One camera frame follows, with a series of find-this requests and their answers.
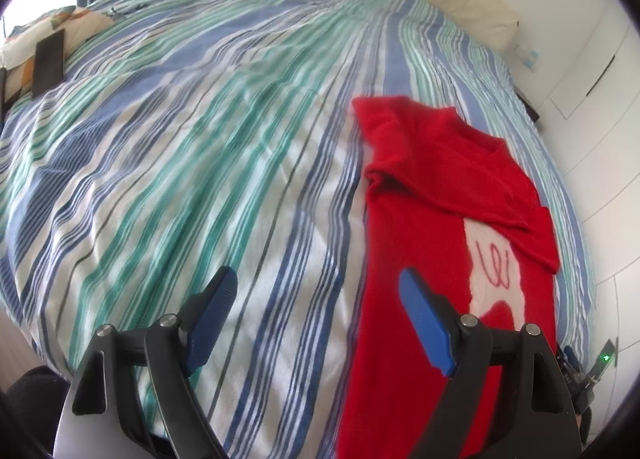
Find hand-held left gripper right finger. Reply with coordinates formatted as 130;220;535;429
398;267;586;459

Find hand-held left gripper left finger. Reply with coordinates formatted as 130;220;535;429
52;266;239;459

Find red sweater with white print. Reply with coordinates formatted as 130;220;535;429
336;96;560;459

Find striped blue green duvet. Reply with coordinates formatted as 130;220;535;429
0;0;598;459

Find white wardrobe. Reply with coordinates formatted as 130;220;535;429
544;4;640;390

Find dark wooden nightstand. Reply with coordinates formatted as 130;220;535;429
515;89;544;126

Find black rectangular case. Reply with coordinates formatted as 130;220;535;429
32;30;66;98

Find patterned cushion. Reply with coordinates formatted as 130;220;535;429
0;6;117;107

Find white wall socket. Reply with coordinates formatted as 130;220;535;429
517;44;542;72

